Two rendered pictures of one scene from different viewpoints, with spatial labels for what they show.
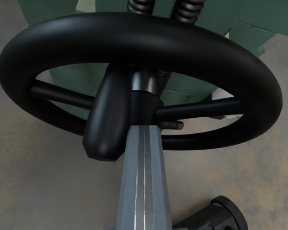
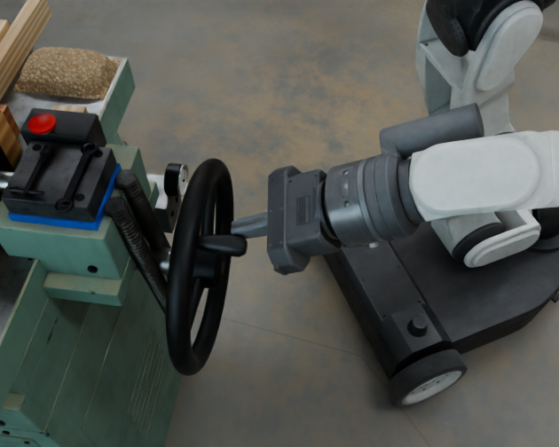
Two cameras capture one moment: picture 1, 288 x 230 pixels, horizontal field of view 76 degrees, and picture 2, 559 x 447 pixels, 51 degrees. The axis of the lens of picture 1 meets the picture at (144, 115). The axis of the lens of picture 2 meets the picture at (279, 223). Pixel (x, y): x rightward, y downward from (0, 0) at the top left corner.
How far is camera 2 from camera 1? 59 cm
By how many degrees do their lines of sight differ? 29
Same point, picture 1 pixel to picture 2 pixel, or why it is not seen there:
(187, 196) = (303, 281)
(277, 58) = not seen: hidden behind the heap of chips
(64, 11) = (52, 360)
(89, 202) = not seen: outside the picture
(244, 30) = not seen: hidden behind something
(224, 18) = (144, 182)
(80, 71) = (92, 399)
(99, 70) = (98, 364)
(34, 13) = (43, 405)
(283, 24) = (114, 125)
